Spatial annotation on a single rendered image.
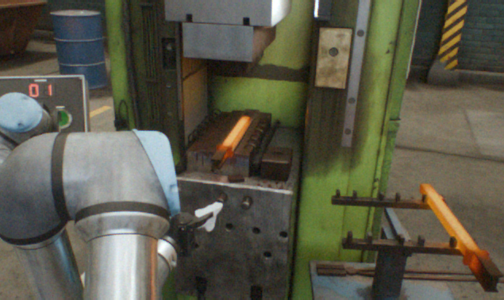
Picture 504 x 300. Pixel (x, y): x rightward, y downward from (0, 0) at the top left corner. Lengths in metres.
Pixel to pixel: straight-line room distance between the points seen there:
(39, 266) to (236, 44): 0.78
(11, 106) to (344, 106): 0.91
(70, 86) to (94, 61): 4.52
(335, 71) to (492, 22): 5.94
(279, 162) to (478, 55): 6.10
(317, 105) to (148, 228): 0.93
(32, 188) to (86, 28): 5.30
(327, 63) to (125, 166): 0.89
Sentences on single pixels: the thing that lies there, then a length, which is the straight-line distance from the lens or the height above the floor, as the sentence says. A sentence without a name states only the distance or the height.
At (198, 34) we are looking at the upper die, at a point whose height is 1.33.
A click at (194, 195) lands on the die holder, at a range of 1.37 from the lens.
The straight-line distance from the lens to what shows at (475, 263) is 1.11.
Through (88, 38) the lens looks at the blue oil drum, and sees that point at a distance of 5.87.
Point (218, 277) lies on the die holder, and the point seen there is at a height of 0.56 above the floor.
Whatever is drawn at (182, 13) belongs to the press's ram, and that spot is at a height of 1.39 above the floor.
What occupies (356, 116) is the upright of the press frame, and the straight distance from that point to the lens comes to 1.41.
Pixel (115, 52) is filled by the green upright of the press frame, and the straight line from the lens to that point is 1.55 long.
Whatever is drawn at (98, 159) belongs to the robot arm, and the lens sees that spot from 0.57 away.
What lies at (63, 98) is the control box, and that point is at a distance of 1.41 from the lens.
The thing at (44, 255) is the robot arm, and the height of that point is 1.13.
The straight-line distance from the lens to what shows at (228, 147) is 1.32.
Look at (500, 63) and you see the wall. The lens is 7.32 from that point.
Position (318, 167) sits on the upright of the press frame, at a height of 0.91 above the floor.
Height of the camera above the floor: 1.52
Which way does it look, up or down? 24 degrees down
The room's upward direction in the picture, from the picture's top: 2 degrees clockwise
